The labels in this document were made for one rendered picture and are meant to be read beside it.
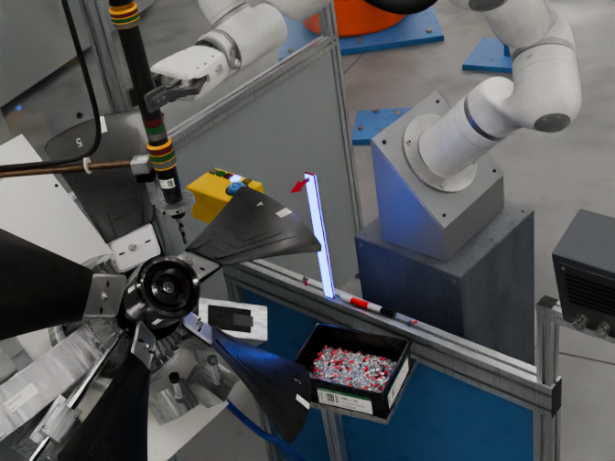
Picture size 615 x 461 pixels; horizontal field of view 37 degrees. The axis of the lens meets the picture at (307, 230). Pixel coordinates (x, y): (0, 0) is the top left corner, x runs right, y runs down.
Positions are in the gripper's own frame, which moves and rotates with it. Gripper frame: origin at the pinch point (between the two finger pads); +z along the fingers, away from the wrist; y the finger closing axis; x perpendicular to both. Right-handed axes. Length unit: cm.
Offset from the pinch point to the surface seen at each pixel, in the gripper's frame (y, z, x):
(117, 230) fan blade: 9.3, 6.9, -25.4
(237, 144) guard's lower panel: 70, -79, -68
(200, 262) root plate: -0.8, -1.8, -34.8
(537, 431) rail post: -52, -34, -80
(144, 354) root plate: -4.3, 17.7, -40.8
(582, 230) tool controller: -60, -35, -29
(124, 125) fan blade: 16.4, -5.6, -12.0
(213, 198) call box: 28, -31, -46
